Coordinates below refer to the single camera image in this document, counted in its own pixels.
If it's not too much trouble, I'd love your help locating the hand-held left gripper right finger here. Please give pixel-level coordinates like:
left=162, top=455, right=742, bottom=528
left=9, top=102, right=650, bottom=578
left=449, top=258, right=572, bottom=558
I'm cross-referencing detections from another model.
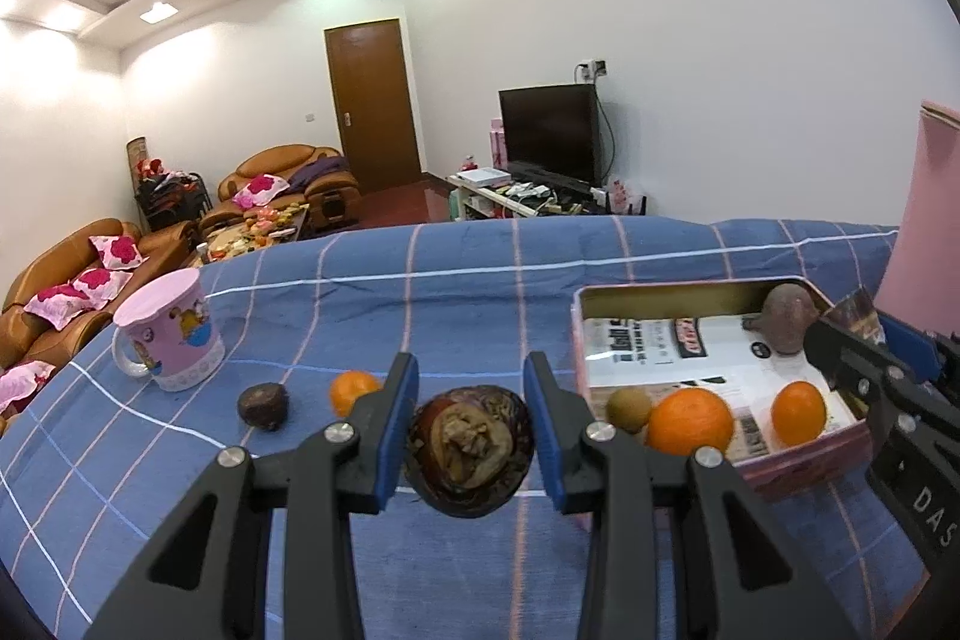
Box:
left=523, top=351, right=875, bottom=640

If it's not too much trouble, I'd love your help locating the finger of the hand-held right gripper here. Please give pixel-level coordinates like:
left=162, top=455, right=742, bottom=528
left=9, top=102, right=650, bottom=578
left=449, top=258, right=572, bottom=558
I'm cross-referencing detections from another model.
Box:
left=882, top=312, right=960, bottom=402
left=805, top=317, right=960, bottom=455

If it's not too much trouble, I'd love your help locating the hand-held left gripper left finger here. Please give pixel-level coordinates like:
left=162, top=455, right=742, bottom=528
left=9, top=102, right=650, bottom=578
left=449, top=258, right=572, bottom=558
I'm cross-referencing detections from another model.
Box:
left=82, top=351, right=421, bottom=640

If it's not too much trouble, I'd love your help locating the purple passion fruit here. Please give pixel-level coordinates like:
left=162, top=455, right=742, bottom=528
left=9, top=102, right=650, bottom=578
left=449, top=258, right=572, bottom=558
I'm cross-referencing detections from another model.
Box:
left=742, top=282, right=820, bottom=356

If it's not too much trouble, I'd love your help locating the orange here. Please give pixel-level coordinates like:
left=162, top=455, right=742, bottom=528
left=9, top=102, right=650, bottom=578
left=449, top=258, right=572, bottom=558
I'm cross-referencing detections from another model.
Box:
left=330, top=371, right=383, bottom=417
left=646, top=387, right=735, bottom=457
left=771, top=380, right=828, bottom=448

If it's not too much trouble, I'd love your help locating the dark brown water chestnut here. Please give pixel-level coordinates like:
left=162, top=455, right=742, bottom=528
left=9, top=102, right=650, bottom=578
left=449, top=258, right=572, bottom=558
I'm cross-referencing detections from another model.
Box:
left=406, top=385, right=536, bottom=519
left=238, top=383, right=290, bottom=432

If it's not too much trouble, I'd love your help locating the small brown kiwi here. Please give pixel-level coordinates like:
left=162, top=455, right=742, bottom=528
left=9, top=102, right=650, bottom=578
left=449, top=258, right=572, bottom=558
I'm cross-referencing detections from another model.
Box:
left=606, top=387, right=652, bottom=435

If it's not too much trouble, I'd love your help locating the pink tin box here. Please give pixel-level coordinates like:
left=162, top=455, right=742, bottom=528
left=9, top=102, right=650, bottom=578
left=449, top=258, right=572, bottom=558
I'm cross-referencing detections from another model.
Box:
left=571, top=276, right=878, bottom=532

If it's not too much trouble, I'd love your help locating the printed paper sheet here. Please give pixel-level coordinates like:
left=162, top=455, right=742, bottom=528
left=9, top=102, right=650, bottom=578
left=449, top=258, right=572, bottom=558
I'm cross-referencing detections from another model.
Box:
left=585, top=289, right=880, bottom=461

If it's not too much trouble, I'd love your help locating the pink electric kettle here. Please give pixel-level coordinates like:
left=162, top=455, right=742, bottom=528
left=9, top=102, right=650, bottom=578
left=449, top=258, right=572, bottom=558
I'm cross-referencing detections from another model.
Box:
left=877, top=100, right=960, bottom=341

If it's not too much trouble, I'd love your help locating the blue plaid bed sheet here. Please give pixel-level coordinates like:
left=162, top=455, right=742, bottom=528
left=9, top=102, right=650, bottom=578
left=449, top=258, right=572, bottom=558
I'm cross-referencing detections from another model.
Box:
left=0, top=214, right=960, bottom=640

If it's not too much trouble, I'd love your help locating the brown leather armchair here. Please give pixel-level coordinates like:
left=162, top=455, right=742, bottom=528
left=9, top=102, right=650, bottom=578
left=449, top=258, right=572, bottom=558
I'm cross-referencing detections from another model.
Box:
left=217, top=143, right=361, bottom=236

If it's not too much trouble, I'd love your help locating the white television stand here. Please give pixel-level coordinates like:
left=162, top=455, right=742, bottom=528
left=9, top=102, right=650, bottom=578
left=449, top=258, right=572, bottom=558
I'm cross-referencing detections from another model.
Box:
left=448, top=167, right=650, bottom=223

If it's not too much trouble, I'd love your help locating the pink cartoon mug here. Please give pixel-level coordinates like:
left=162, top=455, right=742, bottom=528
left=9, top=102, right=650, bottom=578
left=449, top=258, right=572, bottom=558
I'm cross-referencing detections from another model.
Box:
left=112, top=268, right=226, bottom=393

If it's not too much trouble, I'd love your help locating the pink floral bag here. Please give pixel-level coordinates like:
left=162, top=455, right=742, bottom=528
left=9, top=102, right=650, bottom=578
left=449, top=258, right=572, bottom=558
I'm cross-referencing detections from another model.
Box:
left=607, top=179, right=646, bottom=215

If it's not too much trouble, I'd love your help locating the coffee table with food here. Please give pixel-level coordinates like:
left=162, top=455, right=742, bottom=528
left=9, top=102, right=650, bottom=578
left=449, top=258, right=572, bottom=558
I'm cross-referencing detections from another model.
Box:
left=187, top=201, right=312, bottom=266

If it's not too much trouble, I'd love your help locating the purple blanket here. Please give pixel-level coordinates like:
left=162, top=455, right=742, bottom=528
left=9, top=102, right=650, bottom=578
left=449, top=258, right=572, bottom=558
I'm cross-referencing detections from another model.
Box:
left=289, top=156, right=350, bottom=191

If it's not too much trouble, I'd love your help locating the pink floral cushion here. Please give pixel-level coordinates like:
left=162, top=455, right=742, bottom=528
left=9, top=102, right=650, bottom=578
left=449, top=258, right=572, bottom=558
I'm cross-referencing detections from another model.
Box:
left=71, top=269, right=132, bottom=301
left=0, top=361, right=57, bottom=414
left=24, top=284, right=95, bottom=330
left=90, top=235, right=143, bottom=271
left=231, top=175, right=290, bottom=211

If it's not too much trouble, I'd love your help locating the black television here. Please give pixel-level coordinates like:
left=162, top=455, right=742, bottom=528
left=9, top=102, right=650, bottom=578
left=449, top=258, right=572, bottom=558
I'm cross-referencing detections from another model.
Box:
left=499, top=83, right=605, bottom=187

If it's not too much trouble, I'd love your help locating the black rack with clothes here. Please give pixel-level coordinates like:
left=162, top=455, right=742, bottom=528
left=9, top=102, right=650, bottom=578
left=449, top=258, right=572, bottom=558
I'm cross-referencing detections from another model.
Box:
left=135, top=167, right=211, bottom=232

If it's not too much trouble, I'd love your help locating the brown wooden door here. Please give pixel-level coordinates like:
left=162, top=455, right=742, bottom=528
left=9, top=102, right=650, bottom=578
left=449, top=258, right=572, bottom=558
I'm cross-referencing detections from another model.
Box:
left=324, top=17, right=422, bottom=195

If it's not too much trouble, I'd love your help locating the brown leather sofa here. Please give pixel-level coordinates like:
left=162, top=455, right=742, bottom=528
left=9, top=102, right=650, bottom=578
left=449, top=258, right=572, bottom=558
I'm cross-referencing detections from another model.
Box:
left=0, top=218, right=200, bottom=438

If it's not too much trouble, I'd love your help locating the rolled woven mat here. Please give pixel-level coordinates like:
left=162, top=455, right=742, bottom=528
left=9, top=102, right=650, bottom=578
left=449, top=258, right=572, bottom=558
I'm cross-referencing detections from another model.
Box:
left=126, top=137, right=151, bottom=191

